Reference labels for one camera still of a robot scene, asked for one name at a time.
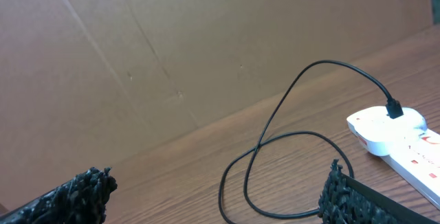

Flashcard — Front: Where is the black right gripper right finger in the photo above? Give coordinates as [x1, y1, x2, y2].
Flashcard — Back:
[318, 159, 437, 224]

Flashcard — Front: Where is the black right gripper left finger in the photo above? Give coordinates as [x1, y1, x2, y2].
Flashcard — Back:
[1, 167, 118, 224]

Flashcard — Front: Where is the white charger plug adapter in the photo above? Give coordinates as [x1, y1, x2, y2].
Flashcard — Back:
[346, 106, 428, 157]

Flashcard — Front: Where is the white power strip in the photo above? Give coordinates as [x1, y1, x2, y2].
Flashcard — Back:
[382, 129, 439, 209]

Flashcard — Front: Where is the cardboard box wall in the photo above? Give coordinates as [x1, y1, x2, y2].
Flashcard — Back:
[1, 0, 433, 208]

